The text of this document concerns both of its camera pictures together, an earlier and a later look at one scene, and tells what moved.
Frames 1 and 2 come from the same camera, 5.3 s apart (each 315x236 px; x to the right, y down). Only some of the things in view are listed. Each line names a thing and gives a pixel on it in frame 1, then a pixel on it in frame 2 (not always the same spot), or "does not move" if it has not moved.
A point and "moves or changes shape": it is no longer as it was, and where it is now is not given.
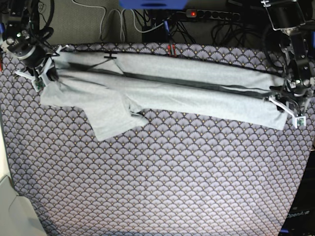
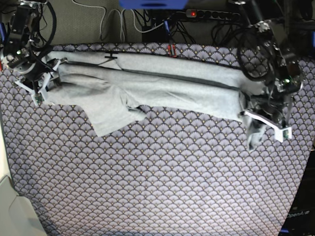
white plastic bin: (17, 216) does not move
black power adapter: (158, 35) does not move
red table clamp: (173, 52) does not move
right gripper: (294, 97) -> (271, 107)
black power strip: (213, 14) does not move
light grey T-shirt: (115, 89) moves or changes shape
